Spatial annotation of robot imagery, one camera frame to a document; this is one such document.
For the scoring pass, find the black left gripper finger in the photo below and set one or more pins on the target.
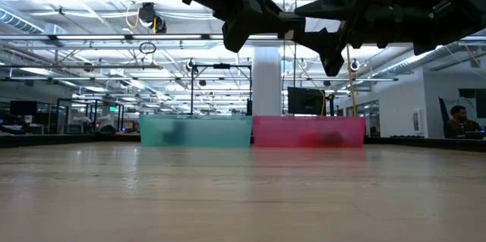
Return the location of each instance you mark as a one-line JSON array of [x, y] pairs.
[[271, 16]]

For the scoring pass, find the black hanging monitor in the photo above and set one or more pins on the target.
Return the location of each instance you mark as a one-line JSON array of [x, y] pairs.
[[303, 101]]

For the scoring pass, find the white building pillar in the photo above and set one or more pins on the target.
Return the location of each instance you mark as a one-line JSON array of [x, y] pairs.
[[266, 82]]

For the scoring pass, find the pink translucent plastic bin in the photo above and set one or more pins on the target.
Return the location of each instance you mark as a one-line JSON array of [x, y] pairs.
[[277, 132]]

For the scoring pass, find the teal translucent plastic bin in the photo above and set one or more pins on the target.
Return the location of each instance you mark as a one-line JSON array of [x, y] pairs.
[[212, 132]]

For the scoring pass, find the person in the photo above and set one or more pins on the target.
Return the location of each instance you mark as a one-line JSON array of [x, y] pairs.
[[461, 124]]

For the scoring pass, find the small black desk monitor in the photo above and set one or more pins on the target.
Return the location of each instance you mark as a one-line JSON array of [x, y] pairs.
[[23, 108]]

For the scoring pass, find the white wall poster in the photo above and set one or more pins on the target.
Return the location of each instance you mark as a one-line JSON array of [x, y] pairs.
[[417, 121]]

